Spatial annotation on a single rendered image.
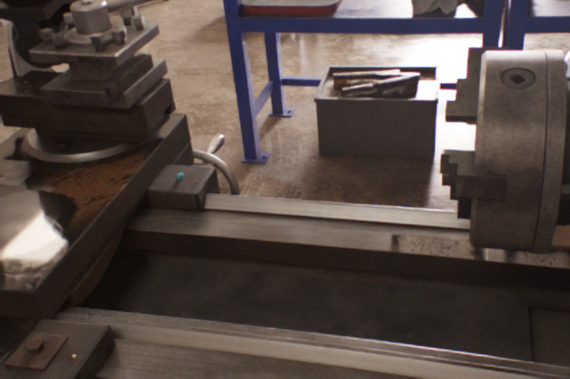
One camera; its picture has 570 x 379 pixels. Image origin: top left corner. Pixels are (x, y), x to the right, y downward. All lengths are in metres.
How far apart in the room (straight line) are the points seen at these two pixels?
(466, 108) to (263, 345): 0.42
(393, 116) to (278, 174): 0.56
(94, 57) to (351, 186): 1.80
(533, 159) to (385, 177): 2.15
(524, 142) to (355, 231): 0.47
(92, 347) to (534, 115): 0.64
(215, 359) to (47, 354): 0.22
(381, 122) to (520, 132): 2.22
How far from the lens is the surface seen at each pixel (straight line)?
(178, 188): 1.29
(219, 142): 1.62
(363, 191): 2.83
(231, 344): 0.99
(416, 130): 3.00
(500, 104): 0.80
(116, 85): 1.21
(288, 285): 1.25
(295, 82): 3.43
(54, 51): 1.27
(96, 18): 1.27
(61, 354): 1.01
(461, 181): 0.78
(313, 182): 2.90
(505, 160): 0.79
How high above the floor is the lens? 1.54
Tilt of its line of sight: 31 degrees down
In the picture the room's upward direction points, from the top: 5 degrees counter-clockwise
